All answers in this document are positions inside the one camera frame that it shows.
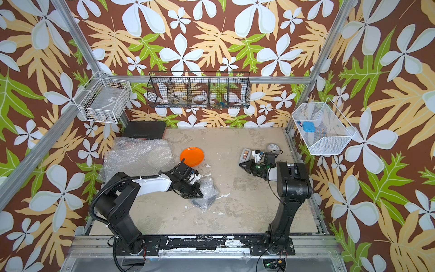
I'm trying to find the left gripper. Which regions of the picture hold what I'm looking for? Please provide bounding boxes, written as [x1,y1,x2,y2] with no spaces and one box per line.
[179,180,205,198]

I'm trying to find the orange dinner plate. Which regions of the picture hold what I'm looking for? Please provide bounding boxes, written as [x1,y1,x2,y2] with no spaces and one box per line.
[180,147,205,168]

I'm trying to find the bubble wrap pile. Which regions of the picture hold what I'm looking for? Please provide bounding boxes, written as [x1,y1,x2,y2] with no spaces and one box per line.
[98,137,176,184]

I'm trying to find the black dinner plate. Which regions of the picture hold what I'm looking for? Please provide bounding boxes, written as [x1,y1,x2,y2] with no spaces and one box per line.
[191,196,216,210]

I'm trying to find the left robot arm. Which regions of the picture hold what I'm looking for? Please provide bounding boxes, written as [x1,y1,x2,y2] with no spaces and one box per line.
[89,161,204,255]

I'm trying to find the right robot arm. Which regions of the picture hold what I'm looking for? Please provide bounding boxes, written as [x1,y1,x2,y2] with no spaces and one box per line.
[239,153,312,255]

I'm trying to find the grey tape dispenser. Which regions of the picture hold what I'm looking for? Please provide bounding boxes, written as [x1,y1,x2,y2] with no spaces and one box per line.
[239,148,252,163]

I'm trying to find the clear tape roll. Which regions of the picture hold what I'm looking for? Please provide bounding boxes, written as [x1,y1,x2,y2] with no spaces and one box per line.
[266,143,282,155]

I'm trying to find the black plastic case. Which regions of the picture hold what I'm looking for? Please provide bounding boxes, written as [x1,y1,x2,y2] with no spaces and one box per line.
[122,121,167,140]

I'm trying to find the blue small object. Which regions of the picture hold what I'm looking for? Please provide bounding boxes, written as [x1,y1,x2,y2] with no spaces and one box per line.
[302,121,316,133]

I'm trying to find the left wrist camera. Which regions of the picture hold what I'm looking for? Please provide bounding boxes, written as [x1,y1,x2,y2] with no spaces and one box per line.
[188,171,201,184]

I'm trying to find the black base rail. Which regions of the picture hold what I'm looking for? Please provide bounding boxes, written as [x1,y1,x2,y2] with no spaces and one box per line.
[108,232,295,256]

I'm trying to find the white wire basket right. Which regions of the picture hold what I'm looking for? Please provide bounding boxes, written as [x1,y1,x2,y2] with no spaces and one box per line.
[292,99,357,156]

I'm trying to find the white wire basket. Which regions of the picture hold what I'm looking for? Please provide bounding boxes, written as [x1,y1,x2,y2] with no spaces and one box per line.
[292,99,357,156]
[74,72,132,124]

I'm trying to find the black wire basket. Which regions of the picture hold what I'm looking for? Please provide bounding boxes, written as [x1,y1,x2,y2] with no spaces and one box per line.
[146,71,251,109]

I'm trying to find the white wire basket left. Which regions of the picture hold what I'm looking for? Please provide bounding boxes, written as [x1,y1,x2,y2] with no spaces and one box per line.
[74,72,132,124]

